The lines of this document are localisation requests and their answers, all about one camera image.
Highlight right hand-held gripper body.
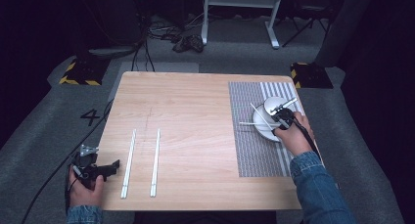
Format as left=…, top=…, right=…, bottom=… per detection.
left=269, top=98, right=300, bottom=130

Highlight person's left hand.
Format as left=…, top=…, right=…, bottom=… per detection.
left=68, top=166, right=106, bottom=208

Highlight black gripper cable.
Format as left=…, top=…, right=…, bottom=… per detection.
left=293, top=116, right=323, bottom=160
left=21, top=98, right=115, bottom=224

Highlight tangle of floor cables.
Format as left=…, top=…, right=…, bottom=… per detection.
left=130, top=12, right=205, bottom=72

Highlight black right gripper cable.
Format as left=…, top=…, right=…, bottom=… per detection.
left=293, top=116, right=323, bottom=160

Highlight person's right hand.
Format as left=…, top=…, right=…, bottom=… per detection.
left=272, top=112, right=316, bottom=157

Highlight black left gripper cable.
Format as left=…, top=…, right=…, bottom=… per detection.
left=21, top=98, right=115, bottom=224

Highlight white bowl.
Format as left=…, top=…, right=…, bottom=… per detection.
left=262, top=96, right=289, bottom=119

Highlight dark bundle on floor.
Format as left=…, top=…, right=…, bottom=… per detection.
left=171, top=33, right=206, bottom=54

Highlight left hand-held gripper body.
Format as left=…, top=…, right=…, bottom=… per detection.
left=71, top=144, right=110, bottom=190

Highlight black folding stand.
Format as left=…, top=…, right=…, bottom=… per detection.
left=281, top=2, right=332, bottom=49

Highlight grey striped woven placemat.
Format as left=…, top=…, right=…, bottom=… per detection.
left=228, top=81, right=325, bottom=178

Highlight grey curtain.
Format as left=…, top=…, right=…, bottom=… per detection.
left=313, top=0, right=377, bottom=68

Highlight black yellow striped stand base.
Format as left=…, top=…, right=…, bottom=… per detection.
left=290, top=62, right=335, bottom=90
left=58, top=57, right=112, bottom=87

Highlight white round plate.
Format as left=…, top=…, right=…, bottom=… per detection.
left=252, top=103, right=286, bottom=143

